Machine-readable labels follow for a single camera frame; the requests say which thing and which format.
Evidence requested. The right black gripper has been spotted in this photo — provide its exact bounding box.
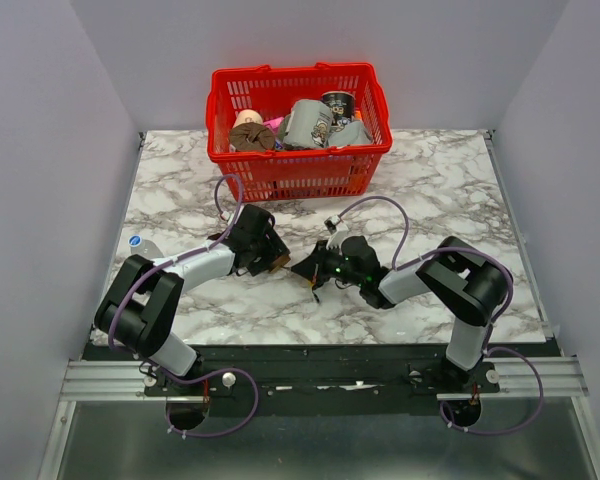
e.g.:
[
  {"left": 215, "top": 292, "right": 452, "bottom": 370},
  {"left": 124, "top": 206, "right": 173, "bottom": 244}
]
[{"left": 291, "top": 239, "right": 364, "bottom": 287}]

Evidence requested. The brass padlock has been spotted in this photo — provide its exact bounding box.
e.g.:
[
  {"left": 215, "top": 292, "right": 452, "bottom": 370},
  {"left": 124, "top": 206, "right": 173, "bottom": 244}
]
[{"left": 269, "top": 254, "right": 291, "bottom": 273}]

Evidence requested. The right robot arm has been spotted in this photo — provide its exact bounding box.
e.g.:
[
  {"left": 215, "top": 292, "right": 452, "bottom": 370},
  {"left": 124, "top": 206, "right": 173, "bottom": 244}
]
[{"left": 291, "top": 236, "right": 513, "bottom": 392}]

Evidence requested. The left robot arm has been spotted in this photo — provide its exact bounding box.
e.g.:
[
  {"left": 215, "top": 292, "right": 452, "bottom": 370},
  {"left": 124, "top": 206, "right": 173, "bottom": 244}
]
[{"left": 94, "top": 204, "right": 290, "bottom": 395}]

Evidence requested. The yellow black padlock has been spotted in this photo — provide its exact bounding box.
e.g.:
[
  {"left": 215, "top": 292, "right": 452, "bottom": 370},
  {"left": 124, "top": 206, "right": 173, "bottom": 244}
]
[{"left": 308, "top": 280, "right": 321, "bottom": 304}]

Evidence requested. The brown cloth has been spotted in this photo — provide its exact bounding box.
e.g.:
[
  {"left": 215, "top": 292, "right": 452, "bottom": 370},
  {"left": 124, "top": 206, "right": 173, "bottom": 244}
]
[{"left": 229, "top": 122, "right": 276, "bottom": 153}]

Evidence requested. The clear plastic water bottle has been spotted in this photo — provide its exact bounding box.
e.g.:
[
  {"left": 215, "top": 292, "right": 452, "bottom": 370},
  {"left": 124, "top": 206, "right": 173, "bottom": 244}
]
[{"left": 128, "top": 234, "right": 164, "bottom": 260}]

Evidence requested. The pink item in basket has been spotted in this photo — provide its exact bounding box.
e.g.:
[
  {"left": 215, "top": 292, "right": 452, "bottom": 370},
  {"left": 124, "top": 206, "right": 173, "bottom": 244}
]
[{"left": 263, "top": 116, "right": 285, "bottom": 133}]

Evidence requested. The red plastic shopping basket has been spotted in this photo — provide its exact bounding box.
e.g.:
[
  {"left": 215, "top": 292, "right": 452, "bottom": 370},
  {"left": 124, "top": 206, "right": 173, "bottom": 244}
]
[{"left": 206, "top": 62, "right": 392, "bottom": 202}]

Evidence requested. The beige round ball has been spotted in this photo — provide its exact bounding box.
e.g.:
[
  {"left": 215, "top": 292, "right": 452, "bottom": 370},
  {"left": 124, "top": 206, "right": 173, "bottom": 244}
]
[{"left": 233, "top": 109, "right": 263, "bottom": 128}]

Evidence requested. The grey printed cloth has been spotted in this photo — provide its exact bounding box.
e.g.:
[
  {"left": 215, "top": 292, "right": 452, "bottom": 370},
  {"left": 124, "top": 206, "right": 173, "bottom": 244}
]
[{"left": 281, "top": 99, "right": 373, "bottom": 150}]

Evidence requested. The dark printed cup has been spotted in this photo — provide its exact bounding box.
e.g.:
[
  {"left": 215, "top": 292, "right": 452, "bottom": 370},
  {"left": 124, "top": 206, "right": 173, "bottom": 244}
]
[{"left": 321, "top": 91, "right": 355, "bottom": 130}]

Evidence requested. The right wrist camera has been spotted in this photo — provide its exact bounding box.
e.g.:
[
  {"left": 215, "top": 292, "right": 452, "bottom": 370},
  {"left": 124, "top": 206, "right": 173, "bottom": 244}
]
[{"left": 324, "top": 215, "right": 349, "bottom": 251}]

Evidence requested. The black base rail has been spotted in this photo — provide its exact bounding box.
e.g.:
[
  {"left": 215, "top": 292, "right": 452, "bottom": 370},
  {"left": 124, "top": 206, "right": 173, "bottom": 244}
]
[{"left": 82, "top": 342, "right": 501, "bottom": 419}]

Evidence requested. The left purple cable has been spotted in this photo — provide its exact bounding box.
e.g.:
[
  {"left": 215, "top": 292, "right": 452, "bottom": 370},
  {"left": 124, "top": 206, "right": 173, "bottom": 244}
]
[{"left": 107, "top": 173, "right": 261, "bottom": 441}]

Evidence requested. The purple cable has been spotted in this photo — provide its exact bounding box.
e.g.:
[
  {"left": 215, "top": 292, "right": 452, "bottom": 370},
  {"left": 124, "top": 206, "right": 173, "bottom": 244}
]
[
  {"left": 107, "top": 173, "right": 261, "bottom": 441},
  {"left": 337, "top": 196, "right": 546, "bottom": 436}
]

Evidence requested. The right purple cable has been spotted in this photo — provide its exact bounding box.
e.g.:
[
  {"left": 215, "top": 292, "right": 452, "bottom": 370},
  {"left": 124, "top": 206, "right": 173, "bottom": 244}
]
[{"left": 337, "top": 196, "right": 546, "bottom": 436}]

